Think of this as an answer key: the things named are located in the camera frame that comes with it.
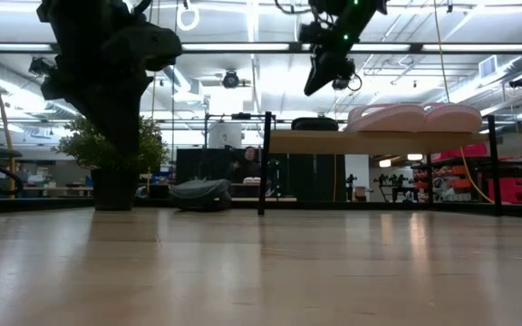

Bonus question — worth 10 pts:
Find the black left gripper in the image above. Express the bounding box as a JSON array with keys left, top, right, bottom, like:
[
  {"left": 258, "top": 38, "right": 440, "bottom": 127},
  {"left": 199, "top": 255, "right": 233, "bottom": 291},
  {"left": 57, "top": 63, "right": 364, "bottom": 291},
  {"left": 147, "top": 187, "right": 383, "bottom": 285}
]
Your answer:
[{"left": 41, "top": 24, "right": 183, "bottom": 155}]

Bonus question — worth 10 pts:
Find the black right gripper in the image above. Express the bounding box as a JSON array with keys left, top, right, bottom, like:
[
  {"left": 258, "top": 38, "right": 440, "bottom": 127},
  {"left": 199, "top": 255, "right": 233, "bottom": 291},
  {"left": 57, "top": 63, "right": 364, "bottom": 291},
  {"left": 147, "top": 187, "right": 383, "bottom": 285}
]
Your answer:
[{"left": 304, "top": 44, "right": 357, "bottom": 98}]

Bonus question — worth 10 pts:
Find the black slide sandal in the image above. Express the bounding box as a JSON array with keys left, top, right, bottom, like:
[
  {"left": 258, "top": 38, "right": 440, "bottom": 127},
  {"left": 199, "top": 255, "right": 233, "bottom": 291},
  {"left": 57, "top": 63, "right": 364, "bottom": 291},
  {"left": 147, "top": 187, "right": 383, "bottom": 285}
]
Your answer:
[
  {"left": 168, "top": 177, "right": 234, "bottom": 213},
  {"left": 290, "top": 116, "right": 340, "bottom": 132}
]

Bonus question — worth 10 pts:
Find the pink slide sandal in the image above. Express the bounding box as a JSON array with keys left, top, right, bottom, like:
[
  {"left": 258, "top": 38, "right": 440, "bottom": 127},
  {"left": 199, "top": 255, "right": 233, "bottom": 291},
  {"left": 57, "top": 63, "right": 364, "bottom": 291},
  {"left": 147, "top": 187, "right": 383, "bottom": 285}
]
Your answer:
[
  {"left": 421, "top": 102, "right": 484, "bottom": 134},
  {"left": 344, "top": 102, "right": 428, "bottom": 133}
]

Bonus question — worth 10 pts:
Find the red storage shelf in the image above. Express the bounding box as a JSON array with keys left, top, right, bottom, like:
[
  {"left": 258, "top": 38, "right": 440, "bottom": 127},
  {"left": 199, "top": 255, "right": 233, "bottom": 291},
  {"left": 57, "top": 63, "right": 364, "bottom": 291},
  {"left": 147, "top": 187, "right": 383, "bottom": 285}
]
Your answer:
[{"left": 417, "top": 141, "right": 522, "bottom": 206}]

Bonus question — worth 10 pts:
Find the green potted plant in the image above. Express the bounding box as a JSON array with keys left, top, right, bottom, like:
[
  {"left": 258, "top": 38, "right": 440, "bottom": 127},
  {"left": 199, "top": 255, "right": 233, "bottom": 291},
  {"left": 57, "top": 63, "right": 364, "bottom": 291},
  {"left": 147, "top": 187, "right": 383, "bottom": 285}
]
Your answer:
[{"left": 51, "top": 115, "right": 170, "bottom": 212}]

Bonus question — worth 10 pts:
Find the black spotlight cluster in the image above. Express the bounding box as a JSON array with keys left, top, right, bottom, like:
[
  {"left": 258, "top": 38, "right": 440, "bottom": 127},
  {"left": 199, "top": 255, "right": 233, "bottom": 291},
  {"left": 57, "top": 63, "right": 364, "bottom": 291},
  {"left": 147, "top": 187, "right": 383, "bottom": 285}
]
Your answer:
[{"left": 27, "top": 56, "right": 56, "bottom": 77}]

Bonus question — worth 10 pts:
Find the black cabinet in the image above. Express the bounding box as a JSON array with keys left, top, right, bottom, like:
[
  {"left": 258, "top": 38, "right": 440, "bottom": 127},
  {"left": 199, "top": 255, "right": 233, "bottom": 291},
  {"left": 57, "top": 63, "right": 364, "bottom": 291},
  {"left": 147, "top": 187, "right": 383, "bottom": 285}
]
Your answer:
[{"left": 269, "top": 152, "right": 347, "bottom": 203}]

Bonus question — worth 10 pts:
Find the long LED light bar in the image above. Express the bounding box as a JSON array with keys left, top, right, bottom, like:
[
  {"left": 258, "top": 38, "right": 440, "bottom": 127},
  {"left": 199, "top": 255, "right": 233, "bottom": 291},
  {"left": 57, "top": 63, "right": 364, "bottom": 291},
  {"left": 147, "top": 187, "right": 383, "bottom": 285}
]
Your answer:
[{"left": 0, "top": 42, "right": 522, "bottom": 55}]

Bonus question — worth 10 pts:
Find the white board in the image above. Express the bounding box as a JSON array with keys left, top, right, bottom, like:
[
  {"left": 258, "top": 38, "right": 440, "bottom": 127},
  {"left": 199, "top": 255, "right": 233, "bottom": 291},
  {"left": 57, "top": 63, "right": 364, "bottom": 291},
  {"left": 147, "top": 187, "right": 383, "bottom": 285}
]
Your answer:
[{"left": 208, "top": 121, "right": 244, "bottom": 150}]

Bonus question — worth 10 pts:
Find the person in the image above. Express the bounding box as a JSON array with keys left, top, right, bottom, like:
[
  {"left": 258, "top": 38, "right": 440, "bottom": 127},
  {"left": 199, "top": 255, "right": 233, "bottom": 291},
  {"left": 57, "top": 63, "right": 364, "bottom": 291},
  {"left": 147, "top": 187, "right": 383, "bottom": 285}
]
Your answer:
[{"left": 229, "top": 145, "right": 263, "bottom": 186}]

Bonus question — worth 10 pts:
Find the wooden shelf with black frame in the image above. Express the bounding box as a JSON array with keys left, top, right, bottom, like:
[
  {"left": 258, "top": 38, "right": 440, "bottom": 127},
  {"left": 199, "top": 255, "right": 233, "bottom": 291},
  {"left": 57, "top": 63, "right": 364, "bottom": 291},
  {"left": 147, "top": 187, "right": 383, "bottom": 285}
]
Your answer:
[{"left": 257, "top": 110, "right": 503, "bottom": 217}]

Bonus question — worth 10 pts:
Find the round black camera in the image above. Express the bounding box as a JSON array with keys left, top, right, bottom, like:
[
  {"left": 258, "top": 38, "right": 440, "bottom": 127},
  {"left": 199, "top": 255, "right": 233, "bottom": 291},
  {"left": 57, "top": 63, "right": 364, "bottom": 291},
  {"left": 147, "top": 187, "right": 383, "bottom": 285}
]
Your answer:
[{"left": 221, "top": 70, "right": 242, "bottom": 90}]

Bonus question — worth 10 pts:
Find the white hanging cable loop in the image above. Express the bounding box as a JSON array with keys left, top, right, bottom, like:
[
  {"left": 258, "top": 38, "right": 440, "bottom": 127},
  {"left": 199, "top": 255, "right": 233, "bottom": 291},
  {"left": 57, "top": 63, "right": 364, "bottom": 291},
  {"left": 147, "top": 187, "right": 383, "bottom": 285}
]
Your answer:
[{"left": 176, "top": 2, "right": 201, "bottom": 33}]

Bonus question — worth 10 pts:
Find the black metal rig frame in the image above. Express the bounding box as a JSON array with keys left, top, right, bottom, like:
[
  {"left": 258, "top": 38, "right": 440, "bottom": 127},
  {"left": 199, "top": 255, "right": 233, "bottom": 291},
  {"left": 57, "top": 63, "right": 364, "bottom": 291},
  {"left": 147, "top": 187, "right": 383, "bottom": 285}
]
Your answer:
[{"left": 0, "top": 197, "right": 522, "bottom": 221}]

